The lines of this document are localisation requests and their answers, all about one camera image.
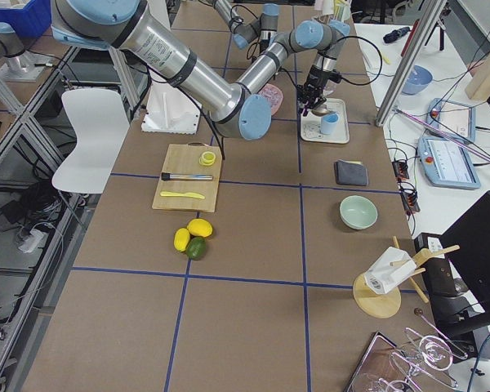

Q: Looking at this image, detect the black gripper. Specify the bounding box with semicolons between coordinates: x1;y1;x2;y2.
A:
297;65;341;117

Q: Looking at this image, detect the stainless steel ice scoop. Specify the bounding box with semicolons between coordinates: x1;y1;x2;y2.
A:
311;104;335;117

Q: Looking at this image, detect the blue plastic cup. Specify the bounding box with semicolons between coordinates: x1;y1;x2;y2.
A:
320;112;340;135

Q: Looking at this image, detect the pile of clear ice cubes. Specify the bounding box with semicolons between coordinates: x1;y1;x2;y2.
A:
258;85;283;108

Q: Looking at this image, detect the wooden cup stand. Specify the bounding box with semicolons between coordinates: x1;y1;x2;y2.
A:
353;236;460;319

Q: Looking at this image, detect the cream bear serving tray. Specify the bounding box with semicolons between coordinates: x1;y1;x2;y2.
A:
301;98;350;144

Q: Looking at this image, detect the pink bowl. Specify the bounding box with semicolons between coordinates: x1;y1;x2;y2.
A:
258;83;283;116

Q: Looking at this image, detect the grey folded cloth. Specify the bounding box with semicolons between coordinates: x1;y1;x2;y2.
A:
334;160;368;186

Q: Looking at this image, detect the lemon slice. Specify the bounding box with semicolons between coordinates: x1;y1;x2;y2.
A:
198;150;217;167

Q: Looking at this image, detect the green bowl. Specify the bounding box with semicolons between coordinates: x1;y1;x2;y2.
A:
339;195;378;230

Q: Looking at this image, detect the blue bowl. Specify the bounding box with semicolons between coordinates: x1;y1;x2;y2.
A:
402;65;433;96

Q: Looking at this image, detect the wooden cutting board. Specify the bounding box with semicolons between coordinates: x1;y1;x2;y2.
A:
152;144;222;212

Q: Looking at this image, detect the teach pendant tablet far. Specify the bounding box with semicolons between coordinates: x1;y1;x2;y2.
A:
426;98;476;143

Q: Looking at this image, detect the teach pendant tablet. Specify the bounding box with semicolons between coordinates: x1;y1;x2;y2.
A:
417;136;481;189
426;98;476;143

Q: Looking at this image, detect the teach pendant tablet near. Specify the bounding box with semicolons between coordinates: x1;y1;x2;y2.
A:
417;136;481;189

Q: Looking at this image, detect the steel muddler rod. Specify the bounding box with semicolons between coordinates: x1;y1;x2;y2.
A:
160;172;213;181

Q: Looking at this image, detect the yellow lemon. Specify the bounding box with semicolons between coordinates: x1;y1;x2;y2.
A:
173;227;191;252
187;218;213;238

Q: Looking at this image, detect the yellow plastic knife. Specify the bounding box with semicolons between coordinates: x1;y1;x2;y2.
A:
159;190;206;200

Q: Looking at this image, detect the green lime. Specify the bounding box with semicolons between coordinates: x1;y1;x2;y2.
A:
185;237;207;261

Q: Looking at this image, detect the white chair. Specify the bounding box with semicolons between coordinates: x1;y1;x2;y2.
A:
52;88;130;194

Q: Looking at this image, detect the dark tray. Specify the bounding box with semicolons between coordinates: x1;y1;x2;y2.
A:
344;332;404;391

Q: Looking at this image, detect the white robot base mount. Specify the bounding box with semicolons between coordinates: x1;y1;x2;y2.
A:
141;82;200;135

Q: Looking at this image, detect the aluminium frame post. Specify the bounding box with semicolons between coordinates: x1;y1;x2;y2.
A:
375;0;446;127

